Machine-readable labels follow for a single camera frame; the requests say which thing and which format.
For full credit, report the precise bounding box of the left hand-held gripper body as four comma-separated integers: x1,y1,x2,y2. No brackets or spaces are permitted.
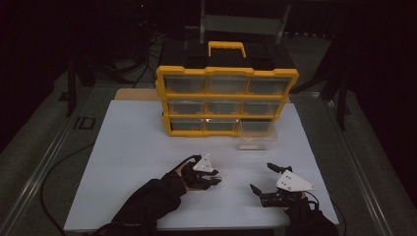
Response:
187,152,219,192

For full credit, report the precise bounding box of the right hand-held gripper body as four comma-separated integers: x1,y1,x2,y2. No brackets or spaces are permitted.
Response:
258,165,318,208

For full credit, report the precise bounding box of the transparent plastic drawer bin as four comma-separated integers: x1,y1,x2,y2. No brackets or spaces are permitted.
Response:
236,118,278,151

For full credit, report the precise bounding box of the yellow black drawer cabinet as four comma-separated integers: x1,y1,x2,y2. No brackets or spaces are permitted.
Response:
154,40,300,138

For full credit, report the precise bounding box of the person's left hand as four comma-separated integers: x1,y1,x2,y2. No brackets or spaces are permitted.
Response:
175,154,202,191

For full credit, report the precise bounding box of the person's right hand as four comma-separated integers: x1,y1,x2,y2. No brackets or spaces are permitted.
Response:
283,196,316,217

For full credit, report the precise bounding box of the grid of clear drawers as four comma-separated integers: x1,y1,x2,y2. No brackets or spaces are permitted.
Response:
163,74,292,132

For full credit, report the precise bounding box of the brown board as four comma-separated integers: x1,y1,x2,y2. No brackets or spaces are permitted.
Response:
113,88,161,102

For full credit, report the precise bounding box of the grey metal stand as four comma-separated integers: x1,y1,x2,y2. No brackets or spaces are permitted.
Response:
199,0,292,45

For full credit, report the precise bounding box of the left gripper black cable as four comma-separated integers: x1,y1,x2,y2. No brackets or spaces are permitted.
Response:
176,154,202,169

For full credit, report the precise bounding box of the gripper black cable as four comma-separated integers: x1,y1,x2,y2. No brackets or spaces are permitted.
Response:
304,191,320,210
176,154,202,169

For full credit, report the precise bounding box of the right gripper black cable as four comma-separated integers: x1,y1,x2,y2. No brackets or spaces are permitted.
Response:
304,191,320,210

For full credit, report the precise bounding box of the aluminium frame rail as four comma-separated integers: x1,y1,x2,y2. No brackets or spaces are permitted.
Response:
0,87,96,236
323,97,417,236

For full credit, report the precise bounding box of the black stand post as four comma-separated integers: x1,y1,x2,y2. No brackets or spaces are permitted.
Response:
335,65,350,132
65,55,80,118

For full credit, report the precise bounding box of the black floor cable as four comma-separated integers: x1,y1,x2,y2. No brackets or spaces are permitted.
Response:
39,141,96,235

